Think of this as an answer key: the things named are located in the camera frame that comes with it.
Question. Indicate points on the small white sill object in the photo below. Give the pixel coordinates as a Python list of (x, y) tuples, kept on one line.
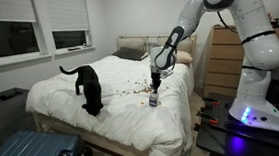
[(84, 44)]

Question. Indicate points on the short white window sill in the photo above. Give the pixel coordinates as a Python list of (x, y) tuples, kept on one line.
[(74, 52)]

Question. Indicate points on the wide dark window pane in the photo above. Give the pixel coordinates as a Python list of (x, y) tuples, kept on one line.
[(6, 38)]

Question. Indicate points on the orange and black bar clamp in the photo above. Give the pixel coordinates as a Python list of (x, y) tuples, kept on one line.
[(211, 101), (209, 117)]

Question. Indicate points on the pink pillow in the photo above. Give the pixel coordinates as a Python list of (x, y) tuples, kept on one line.
[(183, 57)]

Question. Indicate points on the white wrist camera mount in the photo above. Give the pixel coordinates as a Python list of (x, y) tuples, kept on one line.
[(166, 73)]

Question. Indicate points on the black robot table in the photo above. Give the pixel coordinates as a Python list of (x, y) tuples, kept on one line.
[(218, 145)]

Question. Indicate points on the narrow dark window pane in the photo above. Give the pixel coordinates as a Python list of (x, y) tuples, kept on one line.
[(67, 38)]

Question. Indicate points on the beige upholstered headboard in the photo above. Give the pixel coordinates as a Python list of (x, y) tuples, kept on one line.
[(131, 42)]

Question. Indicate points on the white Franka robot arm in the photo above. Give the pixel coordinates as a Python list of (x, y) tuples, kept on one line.
[(261, 50)]

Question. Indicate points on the blue hard-shell suitcase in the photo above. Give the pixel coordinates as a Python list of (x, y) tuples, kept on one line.
[(25, 153)]

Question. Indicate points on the long white window sill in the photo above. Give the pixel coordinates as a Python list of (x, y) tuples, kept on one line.
[(11, 61)]

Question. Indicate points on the black remote control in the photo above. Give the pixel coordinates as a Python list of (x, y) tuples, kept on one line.
[(74, 48)]

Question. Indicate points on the wooden chest of drawers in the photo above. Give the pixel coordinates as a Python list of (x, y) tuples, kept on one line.
[(223, 64)]

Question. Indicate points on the wide white roller blind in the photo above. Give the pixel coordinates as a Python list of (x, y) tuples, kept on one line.
[(3, 10)]

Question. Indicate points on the black cat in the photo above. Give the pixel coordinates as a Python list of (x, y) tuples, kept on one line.
[(90, 88)]

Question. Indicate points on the light wooden bed frame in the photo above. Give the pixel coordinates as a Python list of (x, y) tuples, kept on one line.
[(94, 141)]

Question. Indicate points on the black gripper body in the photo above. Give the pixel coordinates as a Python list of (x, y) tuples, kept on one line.
[(156, 77)]

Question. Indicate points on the bed with white duvet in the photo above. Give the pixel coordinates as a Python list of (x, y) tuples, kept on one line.
[(123, 129)]

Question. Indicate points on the narrow white roller blind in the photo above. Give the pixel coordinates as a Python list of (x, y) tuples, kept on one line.
[(67, 11)]

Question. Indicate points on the dark gray pillow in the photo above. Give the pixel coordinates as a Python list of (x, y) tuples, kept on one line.
[(129, 53)]

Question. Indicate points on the dark gray ottoman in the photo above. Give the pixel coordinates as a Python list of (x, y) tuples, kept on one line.
[(9, 121)]

